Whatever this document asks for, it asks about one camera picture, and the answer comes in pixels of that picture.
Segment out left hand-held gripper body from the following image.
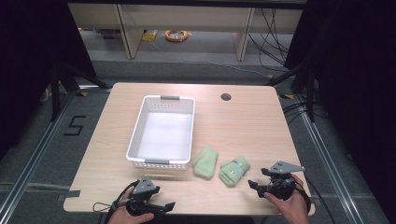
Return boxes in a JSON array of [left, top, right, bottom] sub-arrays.
[[125, 175, 157, 217]]

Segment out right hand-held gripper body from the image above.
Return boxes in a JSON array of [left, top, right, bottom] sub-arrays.
[[264, 160, 306, 202]]

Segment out green mitten with face print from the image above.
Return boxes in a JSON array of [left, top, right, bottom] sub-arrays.
[[218, 155, 251, 189]]

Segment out plain green mitten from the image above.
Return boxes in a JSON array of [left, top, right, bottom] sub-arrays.
[[191, 147, 219, 181]]

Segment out white plastic basket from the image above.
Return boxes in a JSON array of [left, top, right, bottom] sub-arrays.
[[125, 94, 196, 172]]

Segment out person's right hand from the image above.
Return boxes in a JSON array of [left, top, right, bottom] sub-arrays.
[[263, 174, 311, 224]]

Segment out person's left hand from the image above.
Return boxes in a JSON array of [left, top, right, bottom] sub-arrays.
[[106, 188, 155, 224]]

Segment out grey tape strip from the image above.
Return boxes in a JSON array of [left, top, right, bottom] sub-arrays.
[[64, 189, 82, 199]]

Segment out black metal stand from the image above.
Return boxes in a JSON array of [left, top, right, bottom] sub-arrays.
[[50, 61, 110, 123], [264, 61, 316, 123]]

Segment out black curtain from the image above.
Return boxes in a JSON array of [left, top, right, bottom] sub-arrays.
[[283, 0, 396, 223], [0, 0, 97, 160]]

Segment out yellow packet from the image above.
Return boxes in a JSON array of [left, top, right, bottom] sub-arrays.
[[141, 29, 160, 43]]

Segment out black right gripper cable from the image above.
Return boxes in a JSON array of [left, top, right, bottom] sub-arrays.
[[303, 175, 338, 224]]

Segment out aluminium floor rail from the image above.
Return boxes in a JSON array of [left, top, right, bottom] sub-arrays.
[[0, 89, 78, 224], [293, 92, 366, 224]]

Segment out black floor cables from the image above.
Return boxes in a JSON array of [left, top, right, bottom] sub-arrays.
[[281, 101, 328, 126]]

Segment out thin white floor cable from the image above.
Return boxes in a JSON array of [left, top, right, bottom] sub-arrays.
[[148, 39, 273, 79]]

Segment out black hanging cables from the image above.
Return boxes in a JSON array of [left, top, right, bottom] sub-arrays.
[[247, 7, 291, 67]]

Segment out orange cable coil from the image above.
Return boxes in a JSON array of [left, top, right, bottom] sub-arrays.
[[163, 29, 190, 44]]

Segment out beige wooden desk frame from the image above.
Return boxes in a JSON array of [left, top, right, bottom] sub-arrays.
[[67, 2, 304, 63]]

